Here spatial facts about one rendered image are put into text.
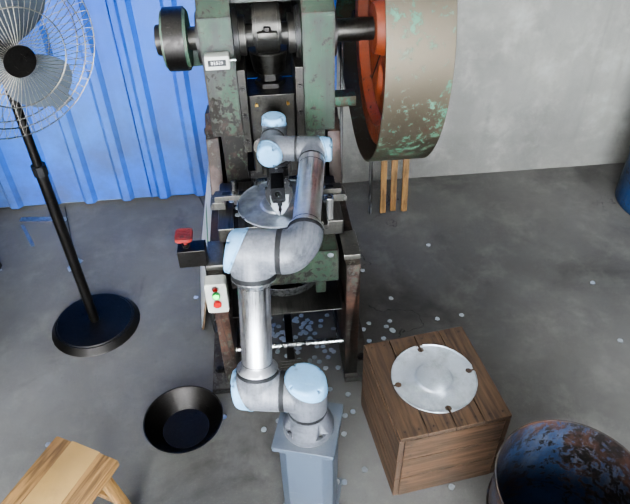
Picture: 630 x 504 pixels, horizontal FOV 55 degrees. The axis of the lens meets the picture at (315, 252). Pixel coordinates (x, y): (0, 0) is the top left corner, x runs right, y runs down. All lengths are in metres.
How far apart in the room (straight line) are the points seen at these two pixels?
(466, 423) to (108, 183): 2.43
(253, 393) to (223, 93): 0.89
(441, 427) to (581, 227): 1.82
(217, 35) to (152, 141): 1.65
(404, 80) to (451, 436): 1.12
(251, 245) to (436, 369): 0.92
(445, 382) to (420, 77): 1.02
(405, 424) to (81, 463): 1.01
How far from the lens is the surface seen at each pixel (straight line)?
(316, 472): 1.91
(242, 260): 1.49
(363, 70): 2.26
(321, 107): 1.93
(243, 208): 2.10
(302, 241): 1.49
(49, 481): 2.08
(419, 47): 1.61
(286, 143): 1.77
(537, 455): 2.08
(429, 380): 2.10
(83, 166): 3.57
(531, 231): 3.41
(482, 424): 2.06
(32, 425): 2.67
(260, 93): 1.96
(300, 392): 1.65
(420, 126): 1.73
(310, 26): 1.83
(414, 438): 1.99
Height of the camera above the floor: 2.00
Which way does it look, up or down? 40 degrees down
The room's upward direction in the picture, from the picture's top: 2 degrees counter-clockwise
